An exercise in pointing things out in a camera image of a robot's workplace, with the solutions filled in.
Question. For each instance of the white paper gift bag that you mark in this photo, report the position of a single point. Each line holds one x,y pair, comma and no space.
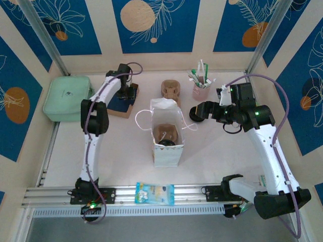
166,157

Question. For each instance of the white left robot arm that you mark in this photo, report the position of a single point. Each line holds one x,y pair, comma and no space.
96,156

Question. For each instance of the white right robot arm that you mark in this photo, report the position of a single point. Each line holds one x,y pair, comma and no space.
265,156

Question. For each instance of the pink straw holder cup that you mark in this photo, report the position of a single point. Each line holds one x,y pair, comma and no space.
200,94

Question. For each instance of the white wrapped straw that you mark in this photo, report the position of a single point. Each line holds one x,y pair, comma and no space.
205,84
201,68

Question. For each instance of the green wrapped straw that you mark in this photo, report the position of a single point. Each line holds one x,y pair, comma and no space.
194,76
205,70

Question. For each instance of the stack of blue napkins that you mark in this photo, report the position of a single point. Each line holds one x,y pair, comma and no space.
116,104

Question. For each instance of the stack of pulp cup carriers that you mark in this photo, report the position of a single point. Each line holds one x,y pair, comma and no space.
171,90

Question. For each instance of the brown cardboard tray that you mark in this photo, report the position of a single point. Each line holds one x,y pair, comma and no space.
128,112

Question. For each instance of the mint green zip pouch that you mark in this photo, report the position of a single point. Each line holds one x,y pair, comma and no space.
68,98

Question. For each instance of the clear plastic straws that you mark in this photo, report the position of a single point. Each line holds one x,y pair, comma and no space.
267,35

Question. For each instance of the blue snack packet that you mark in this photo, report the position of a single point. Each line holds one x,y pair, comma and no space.
155,194

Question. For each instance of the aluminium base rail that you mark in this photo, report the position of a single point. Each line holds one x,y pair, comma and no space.
189,191

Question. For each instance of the aluminium frame post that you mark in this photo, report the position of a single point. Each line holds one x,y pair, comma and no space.
43,35

